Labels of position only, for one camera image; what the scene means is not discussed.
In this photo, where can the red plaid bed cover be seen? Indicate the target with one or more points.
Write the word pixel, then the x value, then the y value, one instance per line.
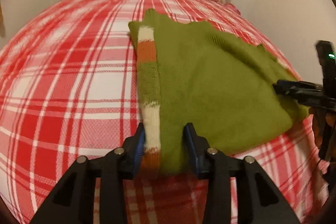
pixel 68 88

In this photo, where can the green striped knit sweater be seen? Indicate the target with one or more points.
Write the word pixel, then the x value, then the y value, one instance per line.
pixel 194 73

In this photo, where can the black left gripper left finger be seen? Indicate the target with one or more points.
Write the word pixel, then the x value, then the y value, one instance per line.
pixel 72 198

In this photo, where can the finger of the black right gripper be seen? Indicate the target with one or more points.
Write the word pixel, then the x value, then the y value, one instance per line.
pixel 292 89

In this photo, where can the person's right hand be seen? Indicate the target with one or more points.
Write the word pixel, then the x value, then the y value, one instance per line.
pixel 319 121

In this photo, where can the beige curtain on left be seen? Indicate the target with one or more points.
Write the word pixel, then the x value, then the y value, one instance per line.
pixel 2 26

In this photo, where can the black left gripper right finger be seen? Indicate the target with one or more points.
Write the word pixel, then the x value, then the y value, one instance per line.
pixel 242 182

